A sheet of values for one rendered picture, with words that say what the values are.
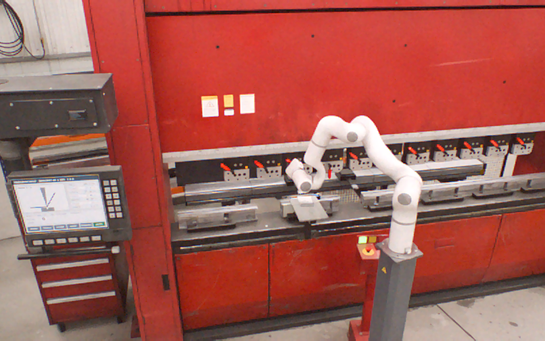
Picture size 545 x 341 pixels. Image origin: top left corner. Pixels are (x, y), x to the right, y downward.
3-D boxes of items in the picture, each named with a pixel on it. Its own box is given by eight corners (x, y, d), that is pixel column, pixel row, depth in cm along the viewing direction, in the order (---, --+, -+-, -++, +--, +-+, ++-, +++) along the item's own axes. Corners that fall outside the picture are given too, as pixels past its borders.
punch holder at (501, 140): (487, 157, 298) (492, 135, 291) (479, 153, 306) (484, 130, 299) (506, 155, 301) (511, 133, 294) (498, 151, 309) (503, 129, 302)
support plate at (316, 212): (299, 222, 260) (299, 220, 259) (289, 200, 283) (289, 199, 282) (328, 218, 263) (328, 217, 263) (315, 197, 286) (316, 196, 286)
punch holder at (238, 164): (224, 183, 265) (223, 158, 257) (223, 176, 272) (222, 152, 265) (249, 180, 267) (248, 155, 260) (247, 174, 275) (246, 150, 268)
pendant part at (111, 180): (28, 248, 193) (6, 176, 177) (36, 233, 204) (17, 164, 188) (131, 241, 199) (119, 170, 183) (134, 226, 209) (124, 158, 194)
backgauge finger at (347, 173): (347, 191, 295) (347, 185, 293) (335, 174, 318) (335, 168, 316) (364, 189, 297) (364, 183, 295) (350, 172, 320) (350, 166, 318)
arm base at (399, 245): (425, 254, 229) (431, 224, 221) (395, 263, 223) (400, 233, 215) (401, 235, 245) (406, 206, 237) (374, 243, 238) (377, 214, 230)
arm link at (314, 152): (337, 141, 235) (316, 184, 252) (310, 134, 231) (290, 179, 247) (341, 150, 228) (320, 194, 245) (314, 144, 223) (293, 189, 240)
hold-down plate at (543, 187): (525, 193, 315) (525, 190, 313) (519, 190, 319) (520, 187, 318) (559, 189, 320) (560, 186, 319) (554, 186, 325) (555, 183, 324)
